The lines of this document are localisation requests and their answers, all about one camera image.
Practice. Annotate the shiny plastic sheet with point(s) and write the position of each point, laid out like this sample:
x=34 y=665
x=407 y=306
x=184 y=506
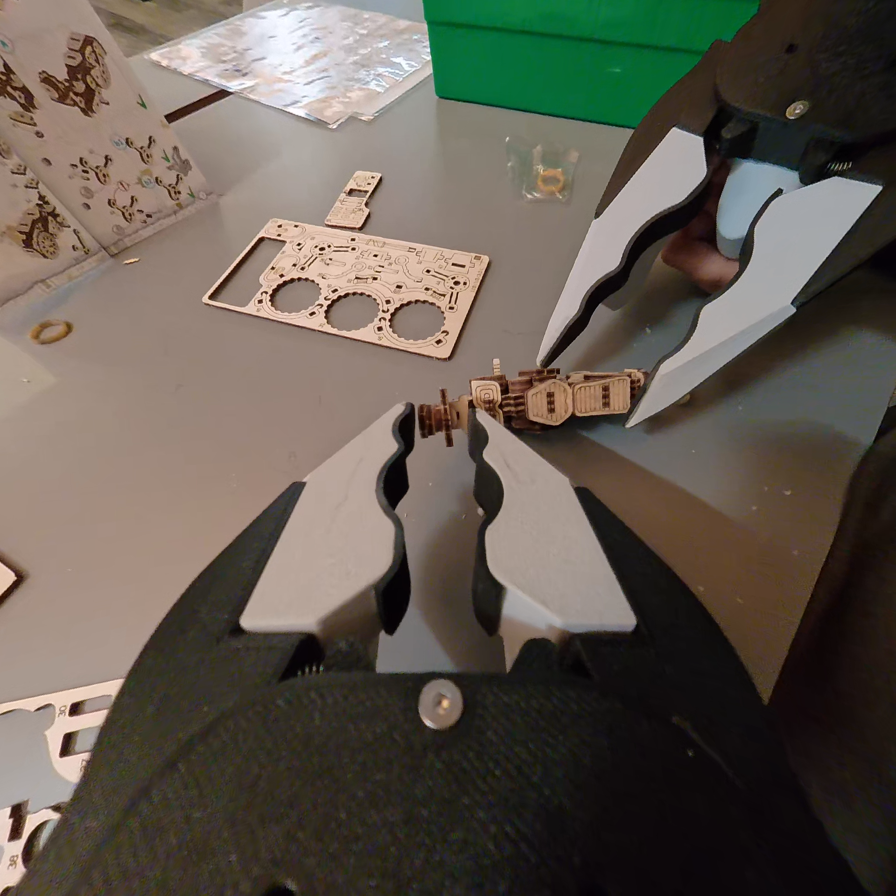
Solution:
x=293 y=63

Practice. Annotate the clear plastic bag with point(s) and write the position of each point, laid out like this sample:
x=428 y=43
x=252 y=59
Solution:
x=522 y=161

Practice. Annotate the yellow rubber band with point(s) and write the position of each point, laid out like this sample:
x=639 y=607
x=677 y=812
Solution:
x=539 y=183

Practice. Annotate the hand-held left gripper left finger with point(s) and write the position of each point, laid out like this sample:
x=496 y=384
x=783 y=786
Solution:
x=322 y=546

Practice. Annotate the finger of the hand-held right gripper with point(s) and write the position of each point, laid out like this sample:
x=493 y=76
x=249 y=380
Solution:
x=629 y=196
x=770 y=279

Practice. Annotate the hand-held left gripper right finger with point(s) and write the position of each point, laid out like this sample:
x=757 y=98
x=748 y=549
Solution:
x=553 y=552

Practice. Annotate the person's right hand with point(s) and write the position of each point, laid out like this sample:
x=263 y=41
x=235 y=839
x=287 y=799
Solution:
x=700 y=265

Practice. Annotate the wooden sheet with round holes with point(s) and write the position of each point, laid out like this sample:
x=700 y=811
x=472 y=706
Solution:
x=392 y=265

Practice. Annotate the wooden engine model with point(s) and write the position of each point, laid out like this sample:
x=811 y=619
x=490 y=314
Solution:
x=553 y=402

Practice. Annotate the folded paper instruction sheet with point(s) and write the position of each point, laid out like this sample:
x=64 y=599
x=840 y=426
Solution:
x=69 y=175

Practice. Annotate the wooden sheet with gear cutouts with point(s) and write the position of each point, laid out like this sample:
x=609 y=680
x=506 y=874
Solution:
x=42 y=708

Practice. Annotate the grey desk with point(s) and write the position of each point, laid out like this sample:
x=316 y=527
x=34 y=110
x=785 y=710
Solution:
x=175 y=454

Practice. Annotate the small wooden parts sheet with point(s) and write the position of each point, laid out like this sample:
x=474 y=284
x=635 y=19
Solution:
x=343 y=213

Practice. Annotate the green plastic bin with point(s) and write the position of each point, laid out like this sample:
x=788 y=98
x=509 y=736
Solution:
x=560 y=69

